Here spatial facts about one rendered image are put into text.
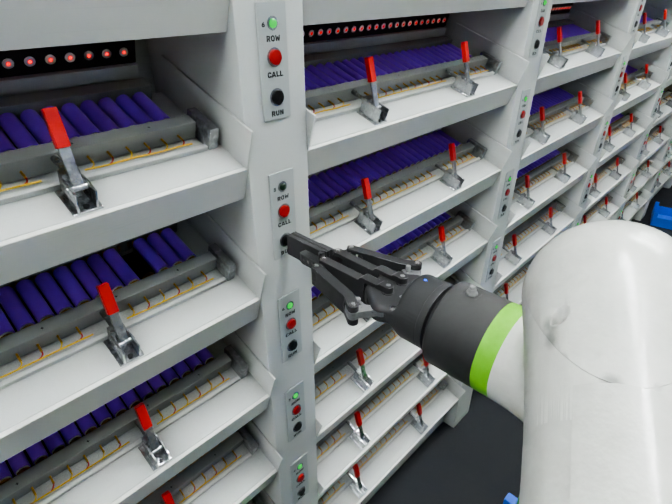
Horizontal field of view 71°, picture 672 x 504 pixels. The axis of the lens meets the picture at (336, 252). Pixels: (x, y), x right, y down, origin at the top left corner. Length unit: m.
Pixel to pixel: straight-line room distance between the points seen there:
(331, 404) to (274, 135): 0.60
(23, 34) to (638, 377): 0.47
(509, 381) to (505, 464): 1.20
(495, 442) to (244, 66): 1.40
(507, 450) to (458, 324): 1.24
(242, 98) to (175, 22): 0.10
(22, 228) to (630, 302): 0.46
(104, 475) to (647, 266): 0.65
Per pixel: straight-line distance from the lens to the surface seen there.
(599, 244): 0.32
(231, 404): 0.77
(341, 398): 1.01
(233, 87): 0.56
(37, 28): 0.47
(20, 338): 0.61
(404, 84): 0.87
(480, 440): 1.67
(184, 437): 0.74
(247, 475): 0.92
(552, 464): 0.27
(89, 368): 0.60
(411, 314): 0.48
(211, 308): 0.64
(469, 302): 0.46
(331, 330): 0.87
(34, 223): 0.50
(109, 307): 0.57
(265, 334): 0.70
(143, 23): 0.50
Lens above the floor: 1.27
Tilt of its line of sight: 30 degrees down
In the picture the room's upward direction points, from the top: straight up
